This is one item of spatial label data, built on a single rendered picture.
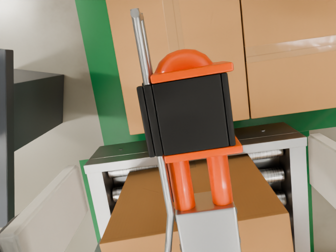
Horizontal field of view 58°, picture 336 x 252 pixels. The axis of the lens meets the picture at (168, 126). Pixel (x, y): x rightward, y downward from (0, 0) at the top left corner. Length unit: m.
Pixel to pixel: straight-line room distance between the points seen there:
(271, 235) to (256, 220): 0.05
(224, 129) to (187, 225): 0.11
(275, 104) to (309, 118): 0.67
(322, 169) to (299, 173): 0.89
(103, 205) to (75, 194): 0.89
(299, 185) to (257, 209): 0.40
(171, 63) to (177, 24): 0.69
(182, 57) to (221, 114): 0.06
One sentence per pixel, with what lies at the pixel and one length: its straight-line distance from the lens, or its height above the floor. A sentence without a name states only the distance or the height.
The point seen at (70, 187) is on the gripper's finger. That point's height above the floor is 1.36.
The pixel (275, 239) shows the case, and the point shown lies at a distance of 0.70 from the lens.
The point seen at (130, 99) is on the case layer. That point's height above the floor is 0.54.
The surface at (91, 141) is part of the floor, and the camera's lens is 1.64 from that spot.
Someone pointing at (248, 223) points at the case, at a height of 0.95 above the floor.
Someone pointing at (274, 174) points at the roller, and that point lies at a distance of 1.09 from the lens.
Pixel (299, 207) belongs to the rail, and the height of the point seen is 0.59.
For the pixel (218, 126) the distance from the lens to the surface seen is 0.28.
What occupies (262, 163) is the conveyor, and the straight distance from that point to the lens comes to 1.13.
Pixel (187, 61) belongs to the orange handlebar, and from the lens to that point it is 0.28.
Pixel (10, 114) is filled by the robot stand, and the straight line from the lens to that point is 0.91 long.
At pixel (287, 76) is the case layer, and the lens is 1.03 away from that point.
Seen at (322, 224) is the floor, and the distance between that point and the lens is 1.93.
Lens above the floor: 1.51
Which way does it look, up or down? 76 degrees down
